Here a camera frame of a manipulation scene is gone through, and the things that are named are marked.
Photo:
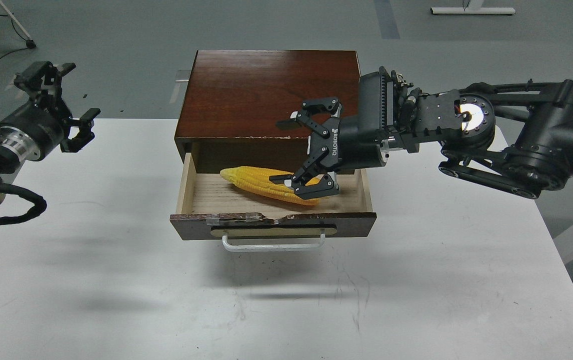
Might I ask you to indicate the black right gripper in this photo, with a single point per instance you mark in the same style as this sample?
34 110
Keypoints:
353 142

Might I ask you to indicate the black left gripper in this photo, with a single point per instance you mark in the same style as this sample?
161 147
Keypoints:
32 132

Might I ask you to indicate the yellow corn cob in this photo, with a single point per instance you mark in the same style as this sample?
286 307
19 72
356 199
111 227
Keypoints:
256 180

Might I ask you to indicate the wooden drawer with dark front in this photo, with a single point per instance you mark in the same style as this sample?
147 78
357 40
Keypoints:
209 206

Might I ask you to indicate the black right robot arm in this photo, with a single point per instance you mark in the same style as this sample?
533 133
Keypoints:
515 138

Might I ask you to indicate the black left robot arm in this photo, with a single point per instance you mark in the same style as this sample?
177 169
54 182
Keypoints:
18 204

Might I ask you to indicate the dark wooden cabinet box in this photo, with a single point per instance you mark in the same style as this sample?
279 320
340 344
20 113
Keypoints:
234 99

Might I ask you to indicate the white desk base foot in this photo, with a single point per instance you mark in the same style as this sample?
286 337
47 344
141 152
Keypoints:
473 7

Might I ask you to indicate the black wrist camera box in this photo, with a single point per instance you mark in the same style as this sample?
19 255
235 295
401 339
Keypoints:
373 102

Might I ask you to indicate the white metal drawer handle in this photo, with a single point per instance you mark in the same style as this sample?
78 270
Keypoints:
248 248

